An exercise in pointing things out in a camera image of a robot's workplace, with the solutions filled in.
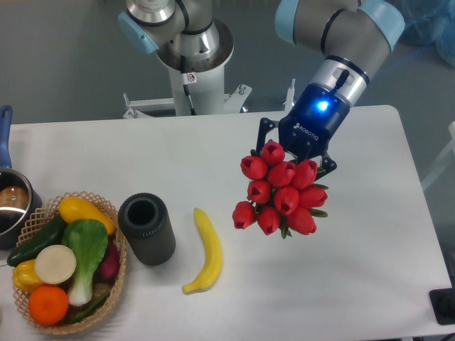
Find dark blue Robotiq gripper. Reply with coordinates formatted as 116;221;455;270
255;84;350;179

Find red tulip bouquet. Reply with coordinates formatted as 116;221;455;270
232;141;328;239

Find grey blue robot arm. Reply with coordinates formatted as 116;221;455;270
118;1;405;174

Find dark grey ribbed vase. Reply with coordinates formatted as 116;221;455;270
118;193;176;266

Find yellow banana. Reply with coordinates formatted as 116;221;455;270
182;208;223;295

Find blue plastic bag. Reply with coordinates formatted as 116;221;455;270
396;1;454;67

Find black device at table edge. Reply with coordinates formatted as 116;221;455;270
429;288;454;325

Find purple red onion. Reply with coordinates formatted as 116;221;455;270
98;239;120;281

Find green bok choy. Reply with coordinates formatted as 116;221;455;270
62;219;108;307

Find yellow squash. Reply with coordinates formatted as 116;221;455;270
58;196;116;235

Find woven wicker basket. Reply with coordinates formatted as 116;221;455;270
13;191;127;335

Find dark green cucumber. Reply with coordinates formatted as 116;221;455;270
6;214;68;267

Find green chili pepper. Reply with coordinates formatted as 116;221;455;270
67;291;110;325

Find orange fruit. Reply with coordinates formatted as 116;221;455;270
28;285;69;326

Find yellow bell pepper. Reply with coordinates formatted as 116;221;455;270
13;259;44;293

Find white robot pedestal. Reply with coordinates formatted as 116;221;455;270
118;13;252;116

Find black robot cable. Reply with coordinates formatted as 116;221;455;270
179;55;197;117

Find blue handled saucepan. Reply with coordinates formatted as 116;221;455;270
1;105;43;250

